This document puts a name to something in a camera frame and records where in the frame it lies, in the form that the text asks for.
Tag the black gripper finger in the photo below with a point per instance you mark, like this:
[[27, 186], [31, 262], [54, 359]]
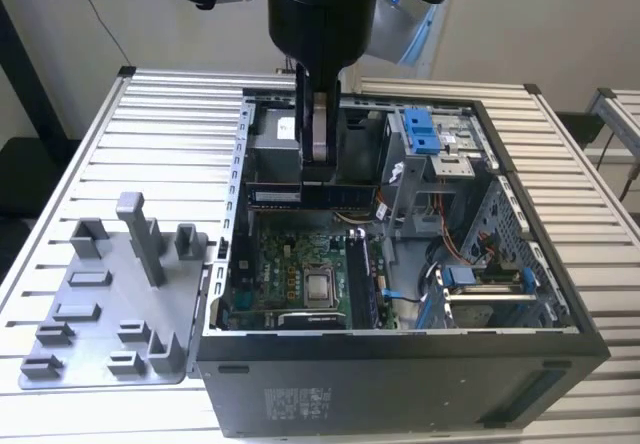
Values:
[[322, 129]]

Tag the blue RAM stick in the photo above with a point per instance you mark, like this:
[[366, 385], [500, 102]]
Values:
[[350, 196]]

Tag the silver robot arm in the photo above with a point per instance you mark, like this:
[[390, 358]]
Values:
[[395, 29]]

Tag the grey power supply unit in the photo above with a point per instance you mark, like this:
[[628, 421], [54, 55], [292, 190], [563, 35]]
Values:
[[272, 159]]

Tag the blue plastic drive latch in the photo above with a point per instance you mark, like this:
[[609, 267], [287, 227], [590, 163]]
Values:
[[417, 124]]

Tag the grey metal drive cage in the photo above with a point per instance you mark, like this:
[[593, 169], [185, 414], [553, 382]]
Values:
[[415, 174]]

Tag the green motherboard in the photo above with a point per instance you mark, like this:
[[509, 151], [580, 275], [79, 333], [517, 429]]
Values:
[[280, 264]]

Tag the silver CPU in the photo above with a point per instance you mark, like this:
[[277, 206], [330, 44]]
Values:
[[320, 288]]

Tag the teal expansion slot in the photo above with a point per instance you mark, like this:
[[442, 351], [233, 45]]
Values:
[[241, 300]]

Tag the black graphics card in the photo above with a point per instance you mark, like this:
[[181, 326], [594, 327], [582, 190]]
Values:
[[310, 320]]

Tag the hard disk in blue carrier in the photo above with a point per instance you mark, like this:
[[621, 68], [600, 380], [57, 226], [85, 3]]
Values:
[[457, 278]]

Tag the black PC case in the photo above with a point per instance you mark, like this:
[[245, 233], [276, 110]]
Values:
[[350, 364]]

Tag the grey parts rack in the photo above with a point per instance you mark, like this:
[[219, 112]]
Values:
[[125, 289]]

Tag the metal slat side table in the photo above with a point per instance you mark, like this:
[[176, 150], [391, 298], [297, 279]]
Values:
[[622, 111]]

